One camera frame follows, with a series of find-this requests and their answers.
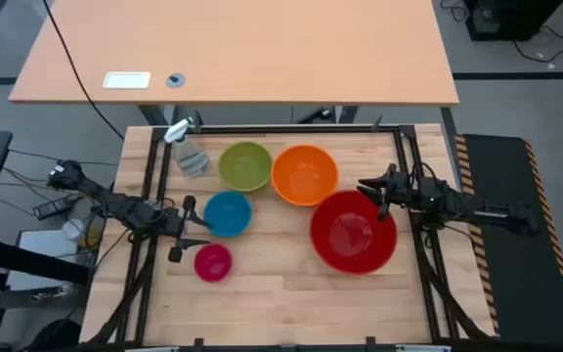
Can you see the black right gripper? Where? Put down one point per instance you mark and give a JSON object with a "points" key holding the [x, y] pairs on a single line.
{"points": [[418, 195]]}

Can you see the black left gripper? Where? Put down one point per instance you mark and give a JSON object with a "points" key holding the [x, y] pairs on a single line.
{"points": [[176, 223]]}

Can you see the small magenta plastic bowl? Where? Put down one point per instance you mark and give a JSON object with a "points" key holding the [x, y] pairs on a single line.
{"points": [[213, 263]]}

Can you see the blue plastic bowl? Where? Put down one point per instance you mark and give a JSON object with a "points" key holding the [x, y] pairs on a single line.
{"points": [[228, 215]]}

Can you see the orange plastic bowl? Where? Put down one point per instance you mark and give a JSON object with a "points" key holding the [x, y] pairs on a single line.
{"points": [[305, 175]]}

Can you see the green plastic bowl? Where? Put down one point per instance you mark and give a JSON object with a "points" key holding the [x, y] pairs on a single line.
{"points": [[245, 166]]}

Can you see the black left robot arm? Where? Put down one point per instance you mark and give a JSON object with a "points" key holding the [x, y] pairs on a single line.
{"points": [[125, 207]]}

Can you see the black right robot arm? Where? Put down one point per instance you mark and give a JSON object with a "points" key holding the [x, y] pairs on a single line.
{"points": [[496, 215]]}

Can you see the large red plastic bowl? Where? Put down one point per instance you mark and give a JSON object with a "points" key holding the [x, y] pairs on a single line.
{"points": [[352, 234]]}

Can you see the clear spray bottle white trigger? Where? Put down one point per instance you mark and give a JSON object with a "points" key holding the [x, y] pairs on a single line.
{"points": [[191, 159]]}

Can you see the white cup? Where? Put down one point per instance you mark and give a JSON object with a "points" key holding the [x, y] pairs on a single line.
{"points": [[72, 230]]}

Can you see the white cart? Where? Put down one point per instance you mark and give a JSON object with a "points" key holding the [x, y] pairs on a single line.
{"points": [[42, 244]]}

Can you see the small blue round object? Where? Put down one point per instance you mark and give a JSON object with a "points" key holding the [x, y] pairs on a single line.
{"points": [[176, 80]]}

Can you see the black mat with hazard stripes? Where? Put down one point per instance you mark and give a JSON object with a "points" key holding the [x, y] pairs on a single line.
{"points": [[511, 274]]}

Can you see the white rectangular desk plate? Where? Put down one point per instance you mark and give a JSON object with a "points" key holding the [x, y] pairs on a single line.
{"points": [[126, 80]]}

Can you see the black office chair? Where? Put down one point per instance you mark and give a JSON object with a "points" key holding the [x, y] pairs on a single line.
{"points": [[56, 337]]}

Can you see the light wooden desk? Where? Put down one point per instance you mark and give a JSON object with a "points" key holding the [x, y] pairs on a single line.
{"points": [[262, 49]]}

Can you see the black equipment box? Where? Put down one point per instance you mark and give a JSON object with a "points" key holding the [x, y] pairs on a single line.
{"points": [[506, 19]]}

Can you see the black aluminium table frame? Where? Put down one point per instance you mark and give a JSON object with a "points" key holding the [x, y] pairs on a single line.
{"points": [[286, 129]]}

